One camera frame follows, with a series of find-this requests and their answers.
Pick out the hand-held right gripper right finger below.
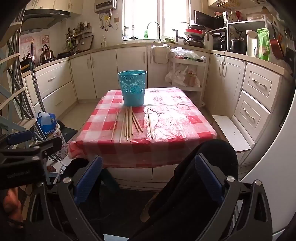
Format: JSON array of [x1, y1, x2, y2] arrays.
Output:
[[194, 153, 273, 241]]

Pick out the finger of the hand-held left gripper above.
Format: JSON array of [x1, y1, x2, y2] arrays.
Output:
[[0, 130, 33, 149], [30, 137, 63, 160]]

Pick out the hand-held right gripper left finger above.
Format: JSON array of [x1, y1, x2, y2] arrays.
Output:
[[26, 155, 104, 241]]

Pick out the bundle of wooden chopsticks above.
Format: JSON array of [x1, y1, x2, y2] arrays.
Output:
[[110, 106, 154, 143]]

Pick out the teal perforated basket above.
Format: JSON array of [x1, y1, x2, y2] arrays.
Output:
[[118, 70, 148, 107]]

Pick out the person's left hand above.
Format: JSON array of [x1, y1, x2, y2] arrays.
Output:
[[2, 186, 24, 223]]

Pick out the dark grey floor mat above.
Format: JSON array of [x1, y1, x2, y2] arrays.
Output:
[[55, 119, 78, 144]]

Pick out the blue floral plastic bag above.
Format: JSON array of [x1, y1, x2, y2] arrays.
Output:
[[35, 112, 68, 160]]

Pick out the folded metal drying rack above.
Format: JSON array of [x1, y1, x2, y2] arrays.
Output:
[[0, 14, 47, 149]]

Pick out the white step stool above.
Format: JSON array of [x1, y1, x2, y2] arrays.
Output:
[[211, 115, 256, 153]]

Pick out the white table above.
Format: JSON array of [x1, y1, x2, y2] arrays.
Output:
[[103, 165, 178, 184]]

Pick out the cream kitchen base cabinet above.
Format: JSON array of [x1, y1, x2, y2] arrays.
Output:
[[25, 59, 78, 118], [209, 53, 283, 164], [69, 45, 211, 100]]

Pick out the red checked tablecloth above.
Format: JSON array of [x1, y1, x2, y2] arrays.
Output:
[[69, 88, 217, 168]]

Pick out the steel kettle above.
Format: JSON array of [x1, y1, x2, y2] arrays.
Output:
[[40, 44, 55, 63]]

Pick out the white plastic bag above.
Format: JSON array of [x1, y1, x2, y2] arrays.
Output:
[[165, 65, 200, 87]]

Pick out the dark rimmed tray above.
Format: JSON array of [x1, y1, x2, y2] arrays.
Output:
[[76, 35, 94, 52]]

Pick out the range hood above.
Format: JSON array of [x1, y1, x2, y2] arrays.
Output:
[[21, 9, 71, 29]]

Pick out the clear plastic bag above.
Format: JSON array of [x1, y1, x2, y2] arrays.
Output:
[[171, 47, 206, 62]]

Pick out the white hanging trash bin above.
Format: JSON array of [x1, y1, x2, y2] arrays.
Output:
[[151, 44, 171, 65]]

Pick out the white plastic jug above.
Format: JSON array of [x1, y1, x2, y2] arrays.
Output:
[[203, 32, 213, 50]]

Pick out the black toaster oven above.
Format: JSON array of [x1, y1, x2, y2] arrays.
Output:
[[209, 31, 228, 51]]

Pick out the white thermo pot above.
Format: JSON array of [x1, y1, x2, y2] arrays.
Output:
[[245, 30, 259, 57]]

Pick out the stack of pots and pans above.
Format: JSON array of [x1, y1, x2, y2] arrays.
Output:
[[184, 24, 207, 48]]

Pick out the green snack bag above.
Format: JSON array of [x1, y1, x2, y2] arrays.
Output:
[[257, 28, 271, 62]]

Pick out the black filter tap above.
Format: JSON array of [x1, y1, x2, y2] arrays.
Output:
[[172, 29, 186, 43]]

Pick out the copper pan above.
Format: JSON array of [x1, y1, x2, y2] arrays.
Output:
[[269, 38, 284, 59]]

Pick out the chrome sink faucet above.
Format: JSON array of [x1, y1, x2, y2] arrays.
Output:
[[147, 22, 162, 42]]

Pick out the black microwave oven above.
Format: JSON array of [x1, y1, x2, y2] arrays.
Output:
[[194, 10, 228, 30]]

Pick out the white countertop shelf rack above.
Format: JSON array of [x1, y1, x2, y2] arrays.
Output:
[[225, 11, 270, 55]]

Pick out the kitchen window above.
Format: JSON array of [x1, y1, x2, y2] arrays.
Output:
[[122, 0, 191, 40]]

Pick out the clear lidded food container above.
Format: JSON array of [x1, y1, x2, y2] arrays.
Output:
[[246, 13, 265, 21]]

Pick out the pink wall stickers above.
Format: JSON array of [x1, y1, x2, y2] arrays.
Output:
[[20, 35, 50, 61]]

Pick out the wall utensil rack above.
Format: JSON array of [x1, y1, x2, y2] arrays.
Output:
[[65, 22, 93, 52]]

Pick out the water heater hoses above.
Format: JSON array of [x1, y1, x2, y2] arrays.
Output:
[[99, 9, 118, 32]]

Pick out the cream wall cabinet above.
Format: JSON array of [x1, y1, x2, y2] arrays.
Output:
[[24, 0, 84, 15]]

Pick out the wall water heater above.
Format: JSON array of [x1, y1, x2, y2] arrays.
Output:
[[94, 0, 117, 13]]

